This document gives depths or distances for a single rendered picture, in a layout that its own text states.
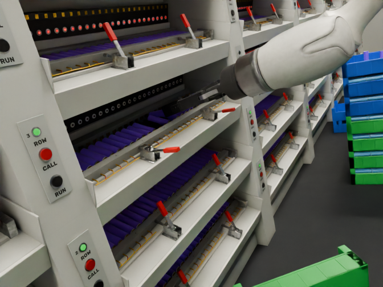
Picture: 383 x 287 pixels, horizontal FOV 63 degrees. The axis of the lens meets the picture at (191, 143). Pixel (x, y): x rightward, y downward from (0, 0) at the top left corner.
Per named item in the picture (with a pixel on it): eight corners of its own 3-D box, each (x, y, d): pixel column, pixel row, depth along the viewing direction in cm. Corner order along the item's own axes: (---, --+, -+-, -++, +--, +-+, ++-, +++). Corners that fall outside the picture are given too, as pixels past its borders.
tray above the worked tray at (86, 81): (228, 56, 94) (232, 6, 88) (58, 122, 48) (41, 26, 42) (172, 48, 104) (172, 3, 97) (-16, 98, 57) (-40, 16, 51)
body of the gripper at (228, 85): (242, 99, 64) (207, 113, 70) (258, 89, 71) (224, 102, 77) (228, 65, 63) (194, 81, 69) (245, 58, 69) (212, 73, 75)
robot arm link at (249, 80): (283, 84, 67) (259, 93, 71) (268, 44, 66) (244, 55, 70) (268, 95, 61) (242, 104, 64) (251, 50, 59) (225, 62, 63)
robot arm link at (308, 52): (267, 98, 60) (290, 88, 70) (354, 67, 50) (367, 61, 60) (248, 43, 59) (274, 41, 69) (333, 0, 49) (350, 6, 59)
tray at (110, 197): (240, 117, 100) (243, 88, 96) (98, 229, 54) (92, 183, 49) (186, 105, 109) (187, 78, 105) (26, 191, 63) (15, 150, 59)
